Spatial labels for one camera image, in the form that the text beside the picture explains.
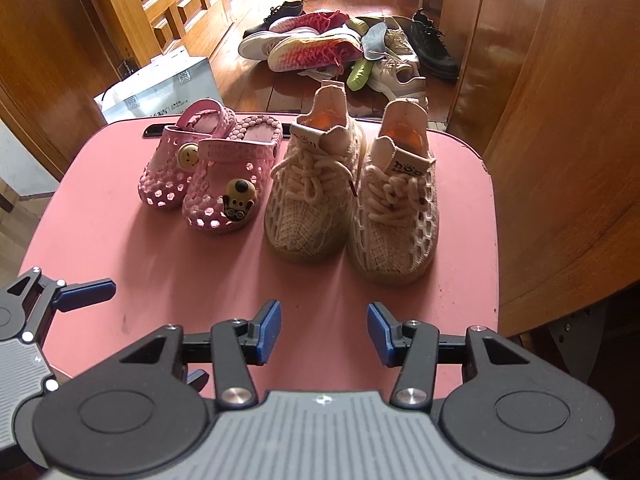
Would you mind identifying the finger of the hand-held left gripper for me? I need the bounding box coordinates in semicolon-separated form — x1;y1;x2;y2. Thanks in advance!
186;367;211;397
0;266;117;346

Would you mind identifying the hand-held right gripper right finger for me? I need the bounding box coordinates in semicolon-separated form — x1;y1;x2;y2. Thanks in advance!
367;302;531;408

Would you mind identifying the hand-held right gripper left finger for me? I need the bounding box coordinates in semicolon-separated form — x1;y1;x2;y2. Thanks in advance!
120;300;282;407

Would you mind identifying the beige knit sneaker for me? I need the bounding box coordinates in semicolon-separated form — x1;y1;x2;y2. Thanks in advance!
264;80;368;264
347;100;442;288

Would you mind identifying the pink clog smiley charm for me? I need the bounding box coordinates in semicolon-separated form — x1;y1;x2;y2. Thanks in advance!
137;100;238;211

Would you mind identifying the pink clog brown figure charm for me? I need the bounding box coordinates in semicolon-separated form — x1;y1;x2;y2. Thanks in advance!
182;115;283;235

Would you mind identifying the cream sneaker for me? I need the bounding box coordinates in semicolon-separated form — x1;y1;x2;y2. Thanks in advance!
367;55;429;104
385;27;419;59

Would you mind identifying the bright green insole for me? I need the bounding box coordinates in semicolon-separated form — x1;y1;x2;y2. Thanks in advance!
347;57;377;92

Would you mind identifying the wooden wardrobe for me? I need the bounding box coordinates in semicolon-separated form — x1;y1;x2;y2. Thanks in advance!
440;0;640;337

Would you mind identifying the red sneaker yellow sole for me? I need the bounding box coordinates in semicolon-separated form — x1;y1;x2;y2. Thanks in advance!
267;30;364;73

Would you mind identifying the grey insole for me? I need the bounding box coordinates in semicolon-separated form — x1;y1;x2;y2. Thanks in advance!
361;22;392;62

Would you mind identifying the black lace-up sneaker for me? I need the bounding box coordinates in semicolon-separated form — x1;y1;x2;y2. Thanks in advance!
411;8;460;81

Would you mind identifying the wooden lattice door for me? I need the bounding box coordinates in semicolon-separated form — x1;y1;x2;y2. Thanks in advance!
75;0;236;69

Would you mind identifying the pale green insole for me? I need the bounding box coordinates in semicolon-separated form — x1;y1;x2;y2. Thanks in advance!
347;16;382;37

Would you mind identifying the red knit sneaker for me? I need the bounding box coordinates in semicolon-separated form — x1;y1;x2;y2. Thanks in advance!
270;10;351;37

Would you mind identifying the black sneaker white sole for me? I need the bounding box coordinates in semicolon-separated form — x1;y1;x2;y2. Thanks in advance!
243;0;307;39

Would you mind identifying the grey metal frame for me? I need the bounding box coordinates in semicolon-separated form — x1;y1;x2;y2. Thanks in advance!
545;310;604;379

